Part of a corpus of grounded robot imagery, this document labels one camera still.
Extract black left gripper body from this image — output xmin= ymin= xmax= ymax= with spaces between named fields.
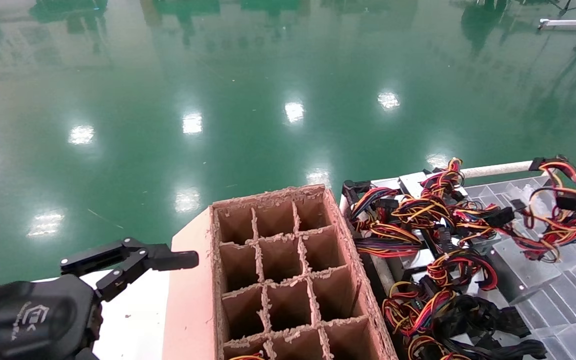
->
xmin=0 ymin=274 xmax=103 ymax=360

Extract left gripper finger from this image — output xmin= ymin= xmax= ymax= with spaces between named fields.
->
xmin=96 ymin=244 xmax=200 ymax=303
xmin=60 ymin=238 xmax=147 ymax=277

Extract red orange cable bundle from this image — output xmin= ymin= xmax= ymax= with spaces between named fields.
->
xmin=483 ymin=158 xmax=576 ymax=264

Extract pink flat board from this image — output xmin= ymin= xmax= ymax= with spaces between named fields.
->
xmin=162 ymin=207 xmax=217 ymax=360

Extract brown cardboard divider box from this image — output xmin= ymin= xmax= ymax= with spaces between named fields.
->
xmin=209 ymin=184 xmax=399 ymax=360

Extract black pipe corner joint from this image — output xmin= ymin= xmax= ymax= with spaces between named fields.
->
xmin=342 ymin=179 xmax=372 ymax=206
xmin=529 ymin=155 xmax=576 ymax=177

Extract silver power supply unit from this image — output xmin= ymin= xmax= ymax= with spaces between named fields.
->
xmin=468 ymin=234 xmax=500 ymax=252
xmin=369 ymin=171 xmax=469 ymax=201

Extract clear plastic divider tray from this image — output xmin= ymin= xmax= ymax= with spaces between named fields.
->
xmin=465 ymin=175 xmax=576 ymax=360

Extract white stand base leg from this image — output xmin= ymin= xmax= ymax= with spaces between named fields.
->
xmin=538 ymin=17 xmax=576 ymax=32

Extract blue red yellow cable bundle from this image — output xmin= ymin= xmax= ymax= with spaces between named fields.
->
xmin=349 ymin=186 xmax=400 ymax=222

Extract flat striped cable bundle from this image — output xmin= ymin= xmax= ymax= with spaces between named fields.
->
xmin=353 ymin=222 xmax=425 ymax=259

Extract red yellow looped cables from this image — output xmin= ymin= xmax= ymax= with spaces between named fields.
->
xmin=382 ymin=281 xmax=469 ymax=360

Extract orange yellow cable bundle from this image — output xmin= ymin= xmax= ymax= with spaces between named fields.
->
xmin=392 ymin=195 xmax=455 ymax=226

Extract red orange coiled cables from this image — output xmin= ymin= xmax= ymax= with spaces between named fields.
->
xmin=425 ymin=248 xmax=499 ymax=292

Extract black sleeved cable bundle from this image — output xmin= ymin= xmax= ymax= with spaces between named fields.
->
xmin=435 ymin=294 xmax=548 ymax=360

